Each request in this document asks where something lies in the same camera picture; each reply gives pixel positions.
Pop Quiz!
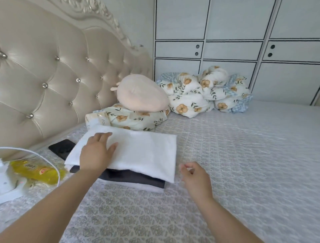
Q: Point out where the person's right hand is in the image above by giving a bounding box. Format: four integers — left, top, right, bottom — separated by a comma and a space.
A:
178, 161, 214, 202

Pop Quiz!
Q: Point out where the person's left hand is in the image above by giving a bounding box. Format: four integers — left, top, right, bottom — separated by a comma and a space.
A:
79, 132, 119, 174

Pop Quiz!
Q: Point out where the dark grey garment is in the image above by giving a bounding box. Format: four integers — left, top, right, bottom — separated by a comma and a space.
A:
68, 164, 167, 190

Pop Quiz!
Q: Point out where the white printed t-shirt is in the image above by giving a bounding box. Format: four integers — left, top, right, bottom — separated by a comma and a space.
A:
63, 124, 179, 184

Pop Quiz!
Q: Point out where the bed with grey patterned sheet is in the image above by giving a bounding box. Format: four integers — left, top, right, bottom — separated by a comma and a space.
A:
0, 99, 320, 243

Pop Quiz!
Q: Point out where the person's right forearm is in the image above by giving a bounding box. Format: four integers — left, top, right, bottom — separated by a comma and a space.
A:
196, 194, 265, 243

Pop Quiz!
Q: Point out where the person's left forearm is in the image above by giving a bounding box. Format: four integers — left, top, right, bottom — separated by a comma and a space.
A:
0, 168, 105, 243

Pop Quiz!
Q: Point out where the white packet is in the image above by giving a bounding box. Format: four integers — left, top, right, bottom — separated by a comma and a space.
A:
84, 110, 112, 130

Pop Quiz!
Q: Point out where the black phone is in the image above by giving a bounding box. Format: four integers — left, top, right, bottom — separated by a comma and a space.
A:
47, 138, 77, 161

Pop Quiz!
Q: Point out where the floral pillow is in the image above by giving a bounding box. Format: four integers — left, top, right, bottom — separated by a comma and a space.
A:
94, 102, 172, 133

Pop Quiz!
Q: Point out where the yellow packet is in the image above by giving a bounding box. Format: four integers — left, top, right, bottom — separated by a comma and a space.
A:
10, 159, 67, 186

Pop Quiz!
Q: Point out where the pink plush pillow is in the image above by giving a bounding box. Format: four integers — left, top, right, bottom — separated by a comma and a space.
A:
110, 73, 172, 113

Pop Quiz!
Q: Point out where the white power strip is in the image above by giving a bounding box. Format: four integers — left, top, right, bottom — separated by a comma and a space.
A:
0, 176, 29, 204

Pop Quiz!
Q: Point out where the floral bunched quilt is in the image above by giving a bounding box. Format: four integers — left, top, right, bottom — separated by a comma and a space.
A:
227, 74, 254, 114

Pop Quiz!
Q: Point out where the beige tufted headboard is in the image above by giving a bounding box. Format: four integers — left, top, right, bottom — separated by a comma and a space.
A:
0, 0, 155, 162

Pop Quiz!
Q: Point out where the white wardrobe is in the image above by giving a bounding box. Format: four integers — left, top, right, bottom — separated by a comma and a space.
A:
152, 0, 320, 107

